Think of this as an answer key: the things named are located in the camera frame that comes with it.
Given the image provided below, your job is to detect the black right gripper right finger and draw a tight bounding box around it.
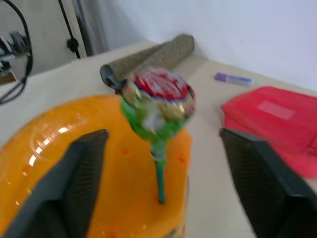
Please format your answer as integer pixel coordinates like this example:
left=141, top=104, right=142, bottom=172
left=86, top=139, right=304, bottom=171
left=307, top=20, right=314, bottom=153
left=219, top=127, right=317, bottom=238

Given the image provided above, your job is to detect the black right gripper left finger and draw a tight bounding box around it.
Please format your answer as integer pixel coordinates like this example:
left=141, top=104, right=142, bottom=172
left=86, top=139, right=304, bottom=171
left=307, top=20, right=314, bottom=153
left=2, top=128, right=110, bottom=238

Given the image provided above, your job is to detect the orange plastic lollipop jar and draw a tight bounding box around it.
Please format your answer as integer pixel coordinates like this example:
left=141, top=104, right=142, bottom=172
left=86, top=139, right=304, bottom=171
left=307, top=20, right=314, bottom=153
left=0, top=95, right=194, bottom=238

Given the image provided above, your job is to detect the red fabric pouch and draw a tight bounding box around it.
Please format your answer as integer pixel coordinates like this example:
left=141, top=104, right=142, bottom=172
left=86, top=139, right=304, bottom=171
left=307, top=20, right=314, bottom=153
left=220, top=85, right=317, bottom=179

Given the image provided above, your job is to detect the purple marker pen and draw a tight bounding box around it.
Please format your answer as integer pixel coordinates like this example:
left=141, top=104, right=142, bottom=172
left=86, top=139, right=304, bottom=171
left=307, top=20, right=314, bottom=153
left=214, top=72, right=255, bottom=87

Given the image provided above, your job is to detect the green wrapped lollipop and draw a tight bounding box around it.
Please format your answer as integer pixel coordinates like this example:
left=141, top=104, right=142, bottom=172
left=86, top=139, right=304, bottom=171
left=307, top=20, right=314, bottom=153
left=119, top=67, right=197, bottom=205

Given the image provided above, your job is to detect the black stand pole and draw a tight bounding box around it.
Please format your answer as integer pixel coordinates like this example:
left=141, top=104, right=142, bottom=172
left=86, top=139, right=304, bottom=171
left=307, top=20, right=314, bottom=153
left=57, top=0, right=82, bottom=59

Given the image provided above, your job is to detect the rolled olive patterned mat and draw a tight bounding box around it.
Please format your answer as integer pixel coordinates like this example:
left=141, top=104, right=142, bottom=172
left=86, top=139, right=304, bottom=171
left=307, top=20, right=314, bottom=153
left=100, top=34, right=196, bottom=94

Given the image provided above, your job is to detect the black cable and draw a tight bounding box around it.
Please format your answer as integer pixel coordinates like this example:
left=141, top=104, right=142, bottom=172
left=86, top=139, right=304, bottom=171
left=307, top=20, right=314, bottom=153
left=0, top=0, right=34, bottom=105

